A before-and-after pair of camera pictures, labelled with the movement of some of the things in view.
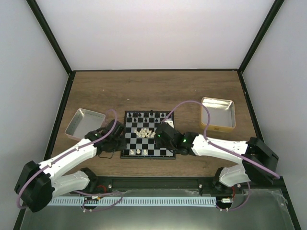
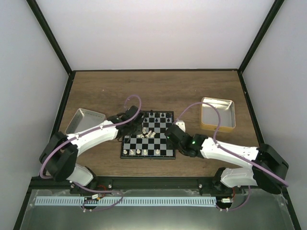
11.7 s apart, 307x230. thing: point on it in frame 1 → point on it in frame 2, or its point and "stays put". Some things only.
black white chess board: [140, 126] stays put
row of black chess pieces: [148, 114] stays put
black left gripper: [123, 144] → [139, 129]
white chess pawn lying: [145, 133] stays put
